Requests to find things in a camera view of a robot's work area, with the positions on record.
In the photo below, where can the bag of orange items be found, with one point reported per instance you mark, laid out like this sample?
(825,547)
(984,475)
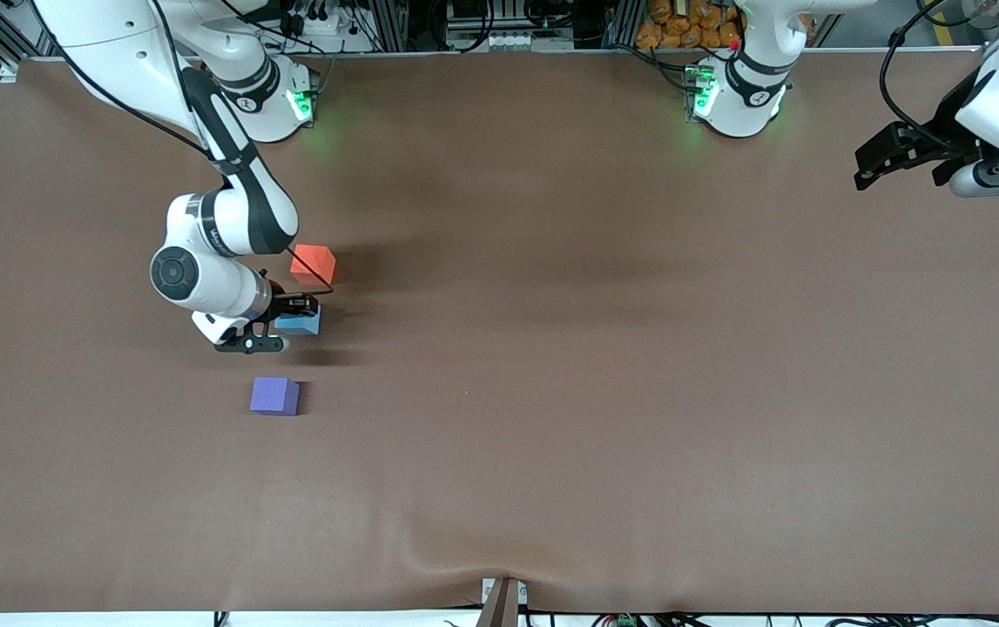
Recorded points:
(682,30)

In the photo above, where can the metal table edge bracket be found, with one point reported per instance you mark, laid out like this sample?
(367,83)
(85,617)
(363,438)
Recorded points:
(503,610)

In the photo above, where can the aluminium frame strut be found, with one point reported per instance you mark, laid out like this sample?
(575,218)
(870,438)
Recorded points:
(50,35)

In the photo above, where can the white power strip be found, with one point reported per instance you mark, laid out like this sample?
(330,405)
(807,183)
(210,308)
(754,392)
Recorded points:
(512,41)

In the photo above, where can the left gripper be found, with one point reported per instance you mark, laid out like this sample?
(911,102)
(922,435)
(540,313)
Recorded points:
(946,119)

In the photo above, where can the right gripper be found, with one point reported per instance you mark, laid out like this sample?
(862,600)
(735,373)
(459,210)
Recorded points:
(284,306)

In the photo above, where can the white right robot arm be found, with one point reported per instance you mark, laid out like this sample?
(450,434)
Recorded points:
(203,283)

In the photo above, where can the orange foam block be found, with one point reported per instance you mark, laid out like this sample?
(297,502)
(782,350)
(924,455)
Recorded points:
(312,259)

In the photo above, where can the brown table mat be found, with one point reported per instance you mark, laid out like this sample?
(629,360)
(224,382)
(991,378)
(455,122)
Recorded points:
(551,479)

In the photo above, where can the purple foam block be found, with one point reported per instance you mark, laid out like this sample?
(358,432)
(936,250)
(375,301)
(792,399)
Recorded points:
(274,396)

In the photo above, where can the aluminium frame post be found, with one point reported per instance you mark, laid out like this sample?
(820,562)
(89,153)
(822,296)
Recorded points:
(390,26)
(621,22)

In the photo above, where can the blue foam block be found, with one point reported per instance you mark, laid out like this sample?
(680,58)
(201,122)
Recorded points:
(303,326)

